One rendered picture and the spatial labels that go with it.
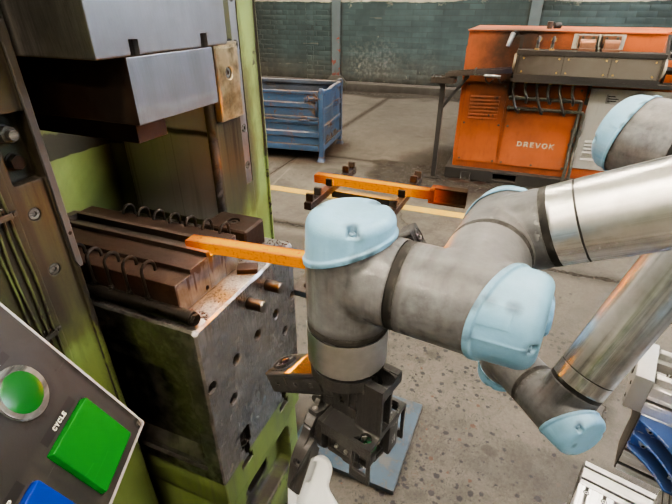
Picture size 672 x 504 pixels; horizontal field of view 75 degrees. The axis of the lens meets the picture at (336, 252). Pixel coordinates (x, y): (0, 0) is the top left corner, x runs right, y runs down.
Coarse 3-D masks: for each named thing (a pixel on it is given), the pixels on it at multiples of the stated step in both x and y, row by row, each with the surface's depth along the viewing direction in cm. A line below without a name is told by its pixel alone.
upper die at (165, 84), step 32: (32, 64) 69; (64, 64) 67; (96, 64) 64; (128, 64) 62; (160, 64) 68; (192, 64) 74; (32, 96) 72; (64, 96) 70; (96, 96) 67; (128, 96) 65; (160, 96) 69; (192, 96) 76
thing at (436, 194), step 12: (324, 180) 125; (336, 180) 123; (348, 180) 122; (360, 180) 121; (372, 180) 121; (384, 192) 119; (396, 192) 118; (408, 192) 116; (420, 192) 115; (432, 192) 113; (444, 192) 114; (456, 192) 112; (444, 204) 114; (456, 204) 114
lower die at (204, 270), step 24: (96, 216) 103; (120, 216) 104; (144, 216) 104; (96, 240) 94; (120, 240) 94; (144, 240) 93; (96, 264) 88; (120, 264) 88; (168, 264) 86; (192, 264) 86; (216, 264) 92; (120, 288) 87; (168, 288) 82; (192, 288) 86
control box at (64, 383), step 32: (0, 320) 46; (0, 352) 44; (32, 352) 48; (0, 384) 43; (64, 384) 49; (96, 384) 53; (0, 416) 42; (32, 416) 44; (64, 416) 47; (128, 416) 55; (0, 448) 40; (32, 448) 43; (128, 448) 53; (0, 480) 39; (32, 480) 42; (64, 480) 44
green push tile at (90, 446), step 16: (80, 400) 50; (80, 416) 48; (96, 416) 50; (64, 432) 46; (80, 432) 47; (96, 432) 49; (112, 432) 51; (128, 432) 53; (64, 448) 45; (80, 448) 46; (96, 448) 48; (112, 448) 50; (64, 464) 44; (80, 464) 46; (96, 464) 47; (112, 464) 49; (96, 480) 46
